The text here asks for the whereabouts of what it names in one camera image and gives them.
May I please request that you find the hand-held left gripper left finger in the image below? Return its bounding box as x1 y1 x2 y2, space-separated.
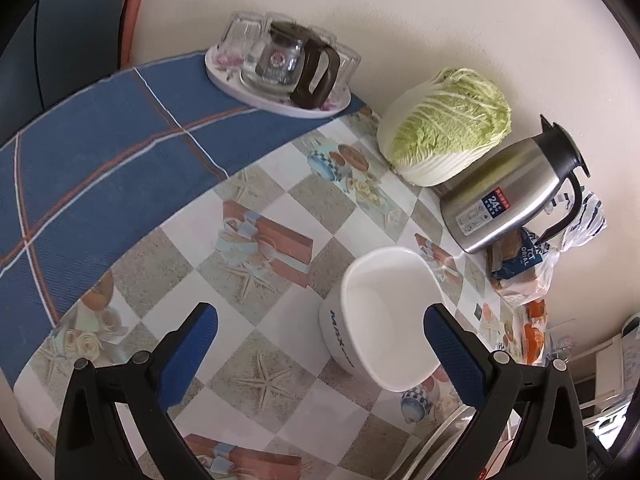
54 302 219 480

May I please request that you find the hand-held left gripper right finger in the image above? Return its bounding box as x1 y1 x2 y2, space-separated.
422 302 588 480

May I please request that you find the large stainless steel bowl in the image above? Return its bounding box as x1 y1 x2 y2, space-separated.
397 402 531 480

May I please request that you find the white square bowl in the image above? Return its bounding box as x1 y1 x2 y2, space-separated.
318 246 451 392

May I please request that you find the checkered printed oilcloth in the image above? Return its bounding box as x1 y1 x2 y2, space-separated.
12 105 556 480

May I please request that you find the clear plastic cup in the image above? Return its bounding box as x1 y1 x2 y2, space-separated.
547 321 581 362

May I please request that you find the bagged bread loaf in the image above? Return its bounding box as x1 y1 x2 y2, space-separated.
487 190 608 306

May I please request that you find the stainless steel thermos jug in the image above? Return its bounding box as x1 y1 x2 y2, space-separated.
439 115 592 255

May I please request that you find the blue plaid tablecloth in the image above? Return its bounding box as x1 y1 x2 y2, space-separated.
0 50 368 358

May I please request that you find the napa cabbage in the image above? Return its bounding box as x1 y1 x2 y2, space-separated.
376 67 513 188

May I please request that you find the white oval tray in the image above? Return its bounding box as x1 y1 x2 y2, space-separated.
205 42 352 120

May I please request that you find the salmon pink pipe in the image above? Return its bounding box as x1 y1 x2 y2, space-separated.
119 0 153 70

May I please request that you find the dark blue panel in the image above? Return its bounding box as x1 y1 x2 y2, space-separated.
0 0 132 128

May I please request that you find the glass teapot with brown handle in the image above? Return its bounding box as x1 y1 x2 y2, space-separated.
240 21 342 110

